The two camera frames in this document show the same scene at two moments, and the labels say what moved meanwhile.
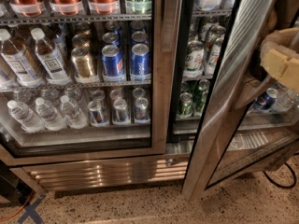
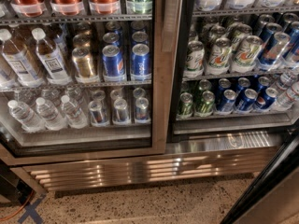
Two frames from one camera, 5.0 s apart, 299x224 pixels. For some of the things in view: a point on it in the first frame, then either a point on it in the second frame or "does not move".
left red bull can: [98, 115] does not move
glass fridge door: [249, 115] to [273, 195]
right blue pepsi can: [140, 63] does not move
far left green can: [186, 109] does not move
